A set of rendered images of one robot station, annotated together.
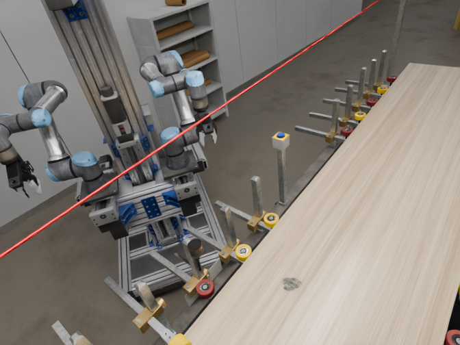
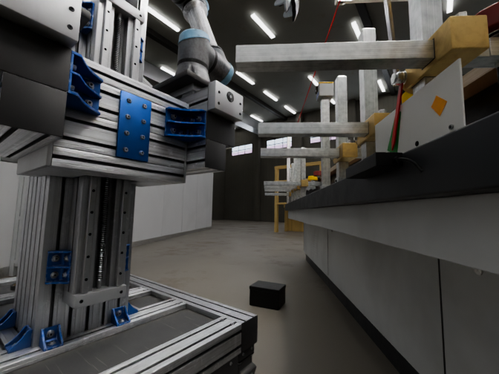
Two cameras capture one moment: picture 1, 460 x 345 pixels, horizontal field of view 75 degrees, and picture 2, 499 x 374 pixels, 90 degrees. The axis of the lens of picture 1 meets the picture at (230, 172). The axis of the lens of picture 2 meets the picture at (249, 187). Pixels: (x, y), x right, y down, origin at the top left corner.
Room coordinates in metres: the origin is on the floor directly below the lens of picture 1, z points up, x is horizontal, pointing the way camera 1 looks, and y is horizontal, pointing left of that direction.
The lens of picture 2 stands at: (0.74, 0.73, 0.59)
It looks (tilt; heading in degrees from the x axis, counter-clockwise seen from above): 6 degrees up; 319
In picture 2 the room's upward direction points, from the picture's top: 1 degrees clockwise
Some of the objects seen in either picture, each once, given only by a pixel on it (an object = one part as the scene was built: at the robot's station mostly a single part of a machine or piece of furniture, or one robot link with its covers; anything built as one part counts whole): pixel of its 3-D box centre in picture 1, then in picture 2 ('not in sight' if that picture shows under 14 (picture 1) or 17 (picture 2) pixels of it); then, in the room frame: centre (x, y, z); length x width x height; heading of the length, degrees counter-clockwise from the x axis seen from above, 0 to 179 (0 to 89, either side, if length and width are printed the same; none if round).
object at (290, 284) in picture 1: (291, 283); not in sight; (0.70, -0.18, 0.91); 0.09 x 0.07 x 0.02; 79
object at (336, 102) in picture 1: (334, 128); (303, 177); (1.91, -0.83, 0.86); 0.04 x 0.04 x 0.48; 45
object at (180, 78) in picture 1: (185, 80); not in sight; (1.39, 0.13, 1.61); 0.11 x 0.11 x 0.08; 19
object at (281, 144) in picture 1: (280, 142); (324, 93); (1.39, -0.31, 1.18); 0.07 x 0.07 x 0.08; 45
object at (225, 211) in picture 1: (231, 239); (368, 110); (1.03, 0.05, 0.87); 0.04 x 0.04 x 0.48; 45
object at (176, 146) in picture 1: (172, 139); (194, 51); (1.57, 0.30, 1.20); 0.13 x 0.12 x 0.14; 109
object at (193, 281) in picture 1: (197, 281); (438, 61); (0.83, 0.24, 0.84); 0.14 x 0.06 x 0.05; 135
